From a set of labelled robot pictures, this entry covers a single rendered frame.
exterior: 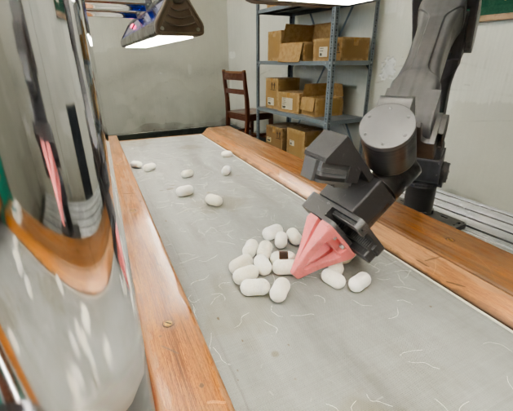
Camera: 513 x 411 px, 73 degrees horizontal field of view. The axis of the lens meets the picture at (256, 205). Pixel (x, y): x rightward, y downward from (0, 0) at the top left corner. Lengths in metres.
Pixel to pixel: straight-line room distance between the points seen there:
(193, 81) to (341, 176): 4.72
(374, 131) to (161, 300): 0.29
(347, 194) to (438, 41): 0.26
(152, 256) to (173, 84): 4.56
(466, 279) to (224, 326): 0.30
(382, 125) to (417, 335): 0.22
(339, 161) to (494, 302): 0.24
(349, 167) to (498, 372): 0.24
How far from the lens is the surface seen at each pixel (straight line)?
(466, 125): 2.62
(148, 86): 4.89
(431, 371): 0.38
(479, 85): 2.59
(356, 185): 0.43
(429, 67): 0.54
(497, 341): 0.45
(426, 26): 0.61
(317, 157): 0.39
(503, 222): 0.94
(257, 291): 0.42
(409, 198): 0.85
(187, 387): 0.31
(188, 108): 5.06
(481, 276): 0.50
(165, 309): 0.38
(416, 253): 0.53
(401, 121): 0.39
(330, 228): 0.41
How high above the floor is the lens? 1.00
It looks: 23 degrees down
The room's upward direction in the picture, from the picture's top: straight up
